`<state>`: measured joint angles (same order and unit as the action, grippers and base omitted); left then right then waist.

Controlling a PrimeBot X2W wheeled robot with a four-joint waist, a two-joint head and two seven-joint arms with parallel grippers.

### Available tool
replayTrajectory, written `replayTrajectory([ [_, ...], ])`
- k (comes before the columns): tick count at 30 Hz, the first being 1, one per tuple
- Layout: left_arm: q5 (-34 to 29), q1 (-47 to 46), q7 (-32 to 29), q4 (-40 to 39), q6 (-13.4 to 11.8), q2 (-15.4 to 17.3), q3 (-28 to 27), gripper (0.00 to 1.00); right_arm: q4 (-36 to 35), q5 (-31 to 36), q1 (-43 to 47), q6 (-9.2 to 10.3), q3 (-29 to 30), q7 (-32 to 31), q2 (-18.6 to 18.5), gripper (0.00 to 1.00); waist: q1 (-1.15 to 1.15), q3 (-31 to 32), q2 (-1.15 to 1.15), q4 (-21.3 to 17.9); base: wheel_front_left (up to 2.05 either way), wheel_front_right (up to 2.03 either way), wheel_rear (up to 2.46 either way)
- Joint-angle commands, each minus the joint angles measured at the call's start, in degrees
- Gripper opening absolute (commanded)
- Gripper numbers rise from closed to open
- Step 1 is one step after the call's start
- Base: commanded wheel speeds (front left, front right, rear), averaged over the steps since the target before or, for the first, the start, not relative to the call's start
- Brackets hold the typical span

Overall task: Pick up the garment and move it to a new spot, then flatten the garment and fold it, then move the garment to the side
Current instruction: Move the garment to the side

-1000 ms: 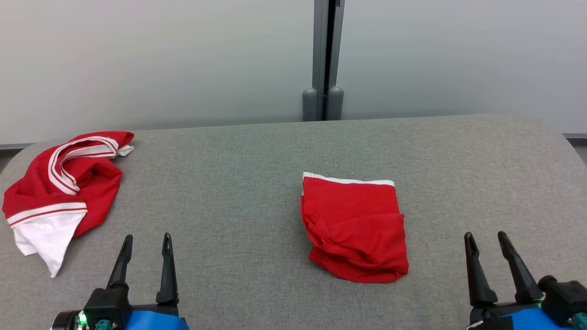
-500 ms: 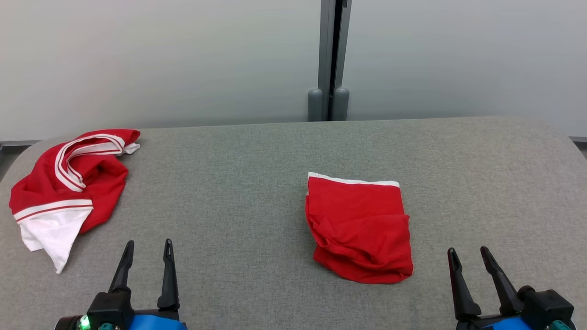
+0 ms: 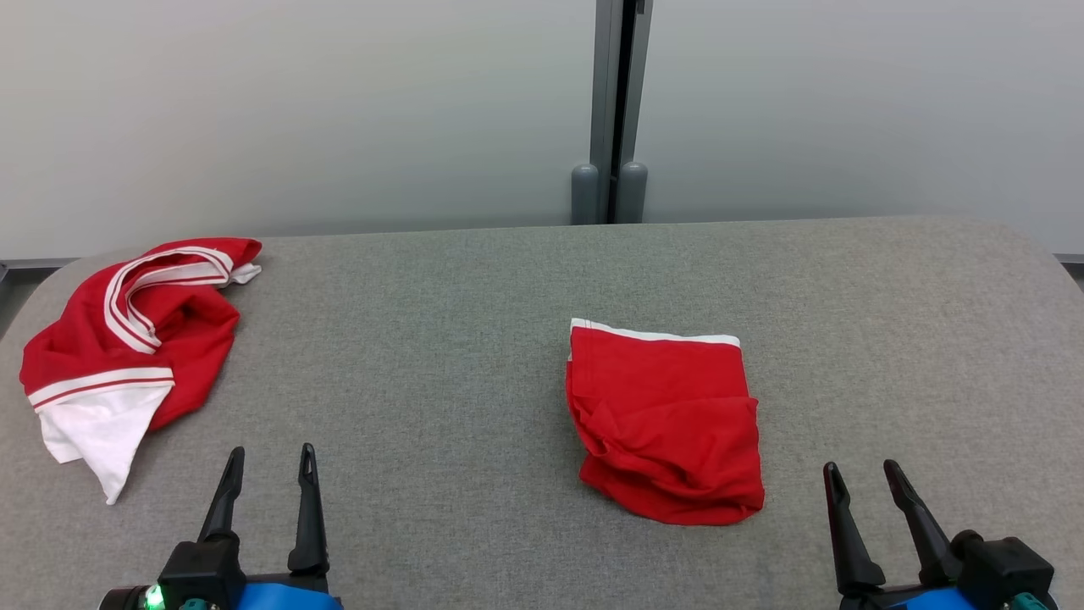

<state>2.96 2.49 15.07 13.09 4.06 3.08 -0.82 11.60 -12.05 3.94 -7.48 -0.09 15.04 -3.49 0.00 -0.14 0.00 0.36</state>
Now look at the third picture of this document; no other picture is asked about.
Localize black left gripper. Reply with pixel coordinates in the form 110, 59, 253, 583
97, 442, 331, 610

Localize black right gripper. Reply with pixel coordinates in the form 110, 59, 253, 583
823, 459, 1059, 610

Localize red white basketball jersey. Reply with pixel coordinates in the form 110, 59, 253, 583
19, 237, 263, 506

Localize red basketball shorts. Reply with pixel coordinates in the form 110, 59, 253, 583
565, 318, 766, 526

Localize grey cylindrical post foot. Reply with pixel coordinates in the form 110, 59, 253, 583
571, 164, 600, 225
616, 161, 649, 224

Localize grey metal partition post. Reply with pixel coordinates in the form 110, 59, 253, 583
589, 0, 655, 225

